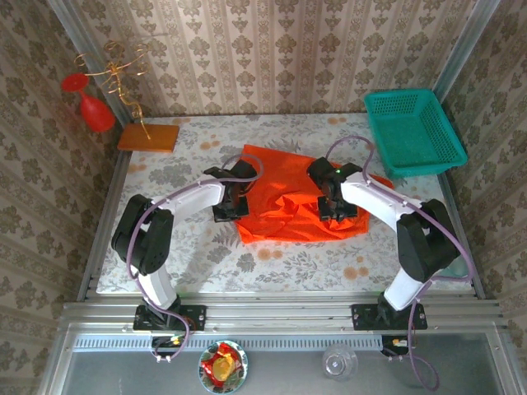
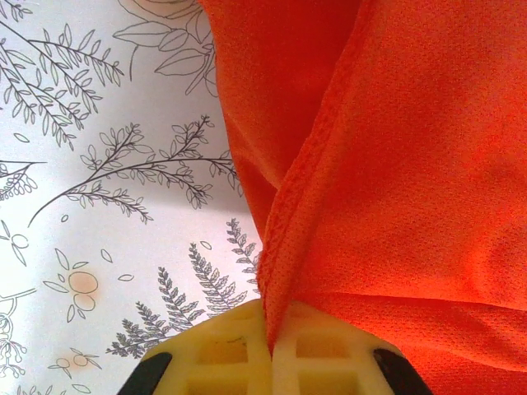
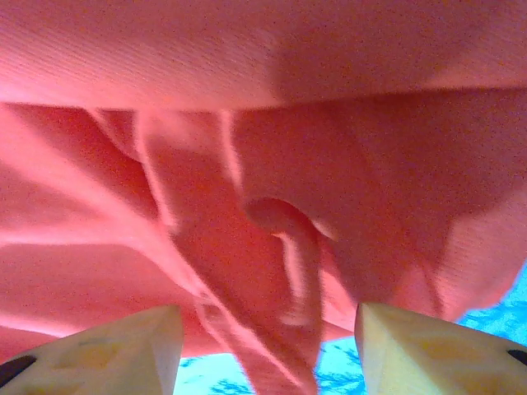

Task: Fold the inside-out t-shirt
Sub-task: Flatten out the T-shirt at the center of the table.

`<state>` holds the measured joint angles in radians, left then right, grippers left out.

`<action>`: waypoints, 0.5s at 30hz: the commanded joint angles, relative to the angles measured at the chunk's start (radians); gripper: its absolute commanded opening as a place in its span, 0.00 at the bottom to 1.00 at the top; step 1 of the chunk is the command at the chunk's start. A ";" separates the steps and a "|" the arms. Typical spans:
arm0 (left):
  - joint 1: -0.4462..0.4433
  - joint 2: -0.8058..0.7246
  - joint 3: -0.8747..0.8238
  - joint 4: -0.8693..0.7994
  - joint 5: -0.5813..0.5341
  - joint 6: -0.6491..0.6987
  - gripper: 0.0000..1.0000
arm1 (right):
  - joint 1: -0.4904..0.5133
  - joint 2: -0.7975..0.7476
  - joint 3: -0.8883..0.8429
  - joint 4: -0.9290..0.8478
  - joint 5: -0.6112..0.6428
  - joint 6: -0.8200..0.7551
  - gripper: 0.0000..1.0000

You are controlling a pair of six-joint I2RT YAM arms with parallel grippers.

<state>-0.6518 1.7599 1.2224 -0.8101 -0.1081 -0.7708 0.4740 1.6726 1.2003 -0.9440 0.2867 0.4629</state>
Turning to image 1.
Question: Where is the orange t-shirt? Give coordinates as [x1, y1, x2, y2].
[233, 143, 395, 246]

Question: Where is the floral tablecloth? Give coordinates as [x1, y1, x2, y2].
[96, 114, 473, 294]

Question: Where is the orange wooden base block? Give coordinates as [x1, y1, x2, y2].
[117, 123, 181, 155]

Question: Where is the teal plastic basket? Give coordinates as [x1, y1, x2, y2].
[364, 88, 469, 180]

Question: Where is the translucent teal cup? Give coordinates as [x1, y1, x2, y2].
[446, 262, 473, 280]

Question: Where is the black controller board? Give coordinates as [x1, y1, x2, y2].
[380, 335, 417, 357]
[150, 335, 184, 357]

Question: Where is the red and yellow snack packet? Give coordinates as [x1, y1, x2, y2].
[203, 342, 242, 382]

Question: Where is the patterned bowl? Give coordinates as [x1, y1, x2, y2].
[198, 340, 250, 394]

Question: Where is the clear glass cup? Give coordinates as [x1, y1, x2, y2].
[322, 343, 359, 382]

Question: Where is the red plastic wine glass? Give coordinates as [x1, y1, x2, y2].
[61, 72, 116, 133]

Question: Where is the grey metal shelf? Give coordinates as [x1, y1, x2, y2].
[61, 349, 510, 395]

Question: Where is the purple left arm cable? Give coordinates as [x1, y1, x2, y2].
[125, 154, 264, 365]

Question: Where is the aluminium frame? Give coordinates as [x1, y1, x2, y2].
[39, 0, 524, 395]

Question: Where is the gold wire stand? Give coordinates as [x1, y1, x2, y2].
[73, 39, 152, 141]

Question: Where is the slotted grey cable duct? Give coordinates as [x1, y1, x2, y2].
[72, 333, 386, 351]

